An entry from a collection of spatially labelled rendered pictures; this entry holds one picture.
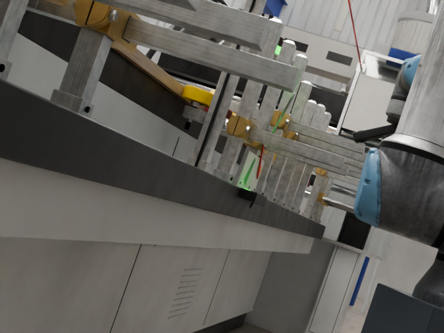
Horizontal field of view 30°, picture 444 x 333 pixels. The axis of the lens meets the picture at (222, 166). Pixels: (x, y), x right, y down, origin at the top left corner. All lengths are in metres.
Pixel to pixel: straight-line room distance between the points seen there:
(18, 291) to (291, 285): 3.41
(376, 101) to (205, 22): 4.04
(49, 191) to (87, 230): 0.20
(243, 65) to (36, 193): 0.32
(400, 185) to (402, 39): 7.55
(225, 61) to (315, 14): 10.62
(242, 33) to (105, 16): 0.29
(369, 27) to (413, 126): 9.93
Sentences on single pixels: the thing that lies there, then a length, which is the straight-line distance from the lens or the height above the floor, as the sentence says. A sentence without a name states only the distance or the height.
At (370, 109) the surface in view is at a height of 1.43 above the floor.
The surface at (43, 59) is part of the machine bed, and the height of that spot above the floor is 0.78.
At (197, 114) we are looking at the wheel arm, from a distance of 2.15.
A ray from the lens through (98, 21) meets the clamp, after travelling 1.10.
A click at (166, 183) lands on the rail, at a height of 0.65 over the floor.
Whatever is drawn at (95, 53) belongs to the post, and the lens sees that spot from 1.13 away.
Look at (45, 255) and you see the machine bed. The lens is 1.76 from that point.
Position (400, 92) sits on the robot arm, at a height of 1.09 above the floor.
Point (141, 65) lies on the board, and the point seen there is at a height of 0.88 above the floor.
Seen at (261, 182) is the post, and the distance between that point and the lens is 2.56.
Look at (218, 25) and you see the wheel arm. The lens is 0.87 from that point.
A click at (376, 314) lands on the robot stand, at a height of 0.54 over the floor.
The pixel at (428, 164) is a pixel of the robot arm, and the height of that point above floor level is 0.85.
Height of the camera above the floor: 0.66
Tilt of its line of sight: 2 degrees up
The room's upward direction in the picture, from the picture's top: 19 degrees clockwise
